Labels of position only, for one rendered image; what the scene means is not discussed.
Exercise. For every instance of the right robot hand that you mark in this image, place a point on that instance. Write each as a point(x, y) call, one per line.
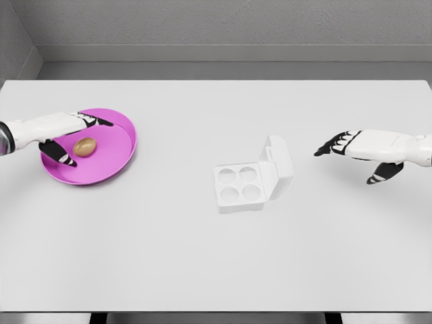
point(378, 144)

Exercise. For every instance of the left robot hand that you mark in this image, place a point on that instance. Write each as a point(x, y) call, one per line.
point(57, 125)

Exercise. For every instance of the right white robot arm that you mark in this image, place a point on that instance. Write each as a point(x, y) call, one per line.
point(425, 150)

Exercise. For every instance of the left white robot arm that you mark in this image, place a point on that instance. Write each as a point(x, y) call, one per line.
point(17, 133)

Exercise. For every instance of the brown egg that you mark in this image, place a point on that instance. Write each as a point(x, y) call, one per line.
point(85, 147)

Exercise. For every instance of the white egg box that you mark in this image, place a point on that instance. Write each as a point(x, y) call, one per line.
point(249, 179)

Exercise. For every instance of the pink round plate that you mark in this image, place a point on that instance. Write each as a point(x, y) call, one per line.
point(111, 152)

